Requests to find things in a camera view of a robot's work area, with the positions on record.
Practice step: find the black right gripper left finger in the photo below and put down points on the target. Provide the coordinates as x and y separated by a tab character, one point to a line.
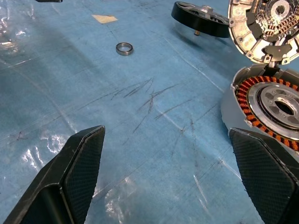
77	175

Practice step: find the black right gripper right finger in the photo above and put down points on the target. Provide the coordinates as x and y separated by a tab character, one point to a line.
264	177

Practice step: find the silver motor housing with coils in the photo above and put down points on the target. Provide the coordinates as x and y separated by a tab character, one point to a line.
227	109

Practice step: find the silver metal round object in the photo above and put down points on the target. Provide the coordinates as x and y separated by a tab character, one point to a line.
243	39

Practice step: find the black spoked rotor wheel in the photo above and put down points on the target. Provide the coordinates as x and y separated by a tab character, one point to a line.
187	18

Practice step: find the blue plastic table mat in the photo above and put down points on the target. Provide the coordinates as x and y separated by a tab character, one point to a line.
140	151

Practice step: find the beige tape piece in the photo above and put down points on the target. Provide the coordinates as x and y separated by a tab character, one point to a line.
105	19

